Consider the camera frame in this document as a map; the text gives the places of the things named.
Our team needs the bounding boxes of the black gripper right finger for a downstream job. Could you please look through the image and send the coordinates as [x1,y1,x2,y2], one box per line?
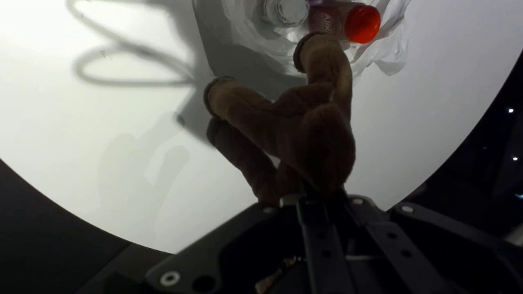
[325,192,454,294]

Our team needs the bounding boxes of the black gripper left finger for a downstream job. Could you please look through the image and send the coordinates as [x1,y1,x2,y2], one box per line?
[279,192,350,294]

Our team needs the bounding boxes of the brown plush monkey toy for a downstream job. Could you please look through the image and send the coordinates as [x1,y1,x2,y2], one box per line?
[203,31,358,207]

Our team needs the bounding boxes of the red lid spice jar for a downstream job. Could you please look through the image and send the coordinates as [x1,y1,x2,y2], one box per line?
[309,1,382,47]

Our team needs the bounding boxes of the white plastic bag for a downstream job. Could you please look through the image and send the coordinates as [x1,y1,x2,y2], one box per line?
[191,0,413,83]

